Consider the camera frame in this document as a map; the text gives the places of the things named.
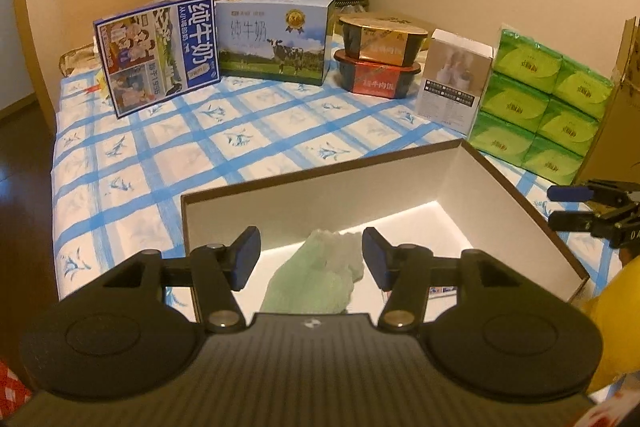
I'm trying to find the white brown-rimmed storage box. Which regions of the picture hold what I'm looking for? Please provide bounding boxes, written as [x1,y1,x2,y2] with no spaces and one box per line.
[180,138,592,324]

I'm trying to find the large open cardboard box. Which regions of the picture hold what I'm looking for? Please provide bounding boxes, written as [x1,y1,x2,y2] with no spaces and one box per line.
[572,17,640,194]

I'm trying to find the beige patterned pillow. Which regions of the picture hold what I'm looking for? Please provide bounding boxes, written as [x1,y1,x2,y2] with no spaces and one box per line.
[59,43,102,76]

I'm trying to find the yellow soft item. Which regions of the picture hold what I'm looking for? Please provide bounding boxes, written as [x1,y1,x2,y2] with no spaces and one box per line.
[580,252,640,397]

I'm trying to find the red and white printed item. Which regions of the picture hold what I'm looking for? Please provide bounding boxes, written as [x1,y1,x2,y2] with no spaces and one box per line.
[584,384,640,427]

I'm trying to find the dark blue milk carton box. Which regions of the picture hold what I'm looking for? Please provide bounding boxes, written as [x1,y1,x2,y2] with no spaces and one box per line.
[93,0,222,119]

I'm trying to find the small white product box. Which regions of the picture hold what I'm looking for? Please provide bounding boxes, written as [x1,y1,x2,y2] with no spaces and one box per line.
[416,28,495,139]

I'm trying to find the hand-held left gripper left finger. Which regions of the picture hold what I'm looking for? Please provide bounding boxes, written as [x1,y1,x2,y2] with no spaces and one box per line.
[102,226,262,334]

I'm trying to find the stack of green tissue packets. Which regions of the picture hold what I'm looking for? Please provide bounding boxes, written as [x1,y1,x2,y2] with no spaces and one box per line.
[467,26,615,186]

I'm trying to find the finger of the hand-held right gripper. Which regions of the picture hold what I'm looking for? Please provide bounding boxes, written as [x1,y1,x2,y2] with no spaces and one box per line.
[547,179,628,208]
[547,206,611,234]

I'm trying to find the blue checked bedsheet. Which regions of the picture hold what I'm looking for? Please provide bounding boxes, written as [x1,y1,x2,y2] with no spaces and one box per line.
[50,32,623,303]

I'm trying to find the gold-lidded black food bowl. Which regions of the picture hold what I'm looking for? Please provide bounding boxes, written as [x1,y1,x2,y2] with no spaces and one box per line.
[338,12,430,68]

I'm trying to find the light green fuzzy sock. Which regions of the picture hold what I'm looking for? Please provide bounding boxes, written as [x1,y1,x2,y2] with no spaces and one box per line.
[259,229,367,314]

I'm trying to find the light blue cow-print milk box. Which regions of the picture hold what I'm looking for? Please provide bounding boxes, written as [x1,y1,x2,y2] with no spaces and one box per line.
[215,0,337,87]

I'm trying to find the red patterned cloth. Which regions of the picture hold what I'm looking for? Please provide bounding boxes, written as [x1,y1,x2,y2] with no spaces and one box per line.
[0,358,32,417]

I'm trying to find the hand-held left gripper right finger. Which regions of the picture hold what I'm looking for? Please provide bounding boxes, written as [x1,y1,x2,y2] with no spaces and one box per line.
[362,227,525,334]

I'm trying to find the red-lidded black food bowl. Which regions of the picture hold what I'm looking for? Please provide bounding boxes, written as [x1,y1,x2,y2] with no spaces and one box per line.
[333,48,422,99]

